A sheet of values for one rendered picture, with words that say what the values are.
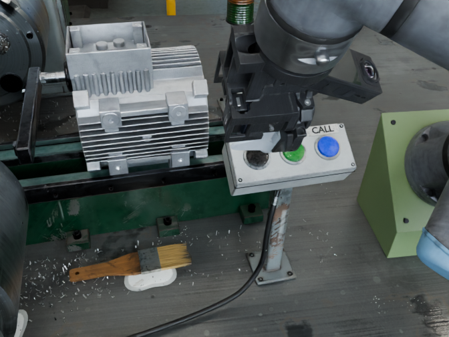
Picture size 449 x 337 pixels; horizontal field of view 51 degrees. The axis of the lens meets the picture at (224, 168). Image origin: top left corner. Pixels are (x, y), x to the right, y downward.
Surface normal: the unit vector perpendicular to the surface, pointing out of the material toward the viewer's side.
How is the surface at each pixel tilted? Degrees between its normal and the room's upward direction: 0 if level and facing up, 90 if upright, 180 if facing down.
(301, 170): 30
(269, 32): 101
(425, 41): 119
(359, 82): 43
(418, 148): 60
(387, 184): 90
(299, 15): 113
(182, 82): 36
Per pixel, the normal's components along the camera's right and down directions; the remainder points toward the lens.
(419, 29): -0.48, 0.78
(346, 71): 0.63, -0.36
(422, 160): -0.91, -0.07
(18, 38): 0.23, 0.63
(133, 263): 0.03, -0.77
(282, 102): 0.14, -0.36
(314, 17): -0.28, 0.88
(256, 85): 0.17, 0.93
